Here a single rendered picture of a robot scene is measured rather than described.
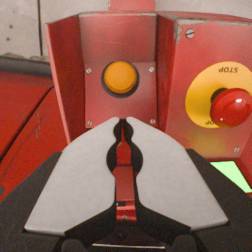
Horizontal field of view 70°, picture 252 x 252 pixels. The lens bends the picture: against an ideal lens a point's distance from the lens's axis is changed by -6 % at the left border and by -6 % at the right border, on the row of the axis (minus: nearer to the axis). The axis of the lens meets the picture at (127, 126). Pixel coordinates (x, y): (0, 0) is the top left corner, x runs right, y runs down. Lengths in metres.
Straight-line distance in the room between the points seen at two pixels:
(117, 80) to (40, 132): 0.33
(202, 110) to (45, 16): 0.89
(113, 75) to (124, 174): 0.11
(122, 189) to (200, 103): 0.12
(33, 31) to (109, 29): 0.81
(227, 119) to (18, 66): 0.98
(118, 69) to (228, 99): 0.13
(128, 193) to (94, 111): 0.10
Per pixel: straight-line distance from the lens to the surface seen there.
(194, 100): 0.19
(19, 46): 1.07
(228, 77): 0.20
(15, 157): 0.46
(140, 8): 0.83
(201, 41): 0.18
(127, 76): 0.23
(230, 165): 0.25
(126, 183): 0.21
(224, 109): 0.18
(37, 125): 0.54
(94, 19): 0.24
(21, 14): 1.04
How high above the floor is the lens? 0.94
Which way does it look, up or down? 55 degrees down
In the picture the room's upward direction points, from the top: 177 degrees clockwise
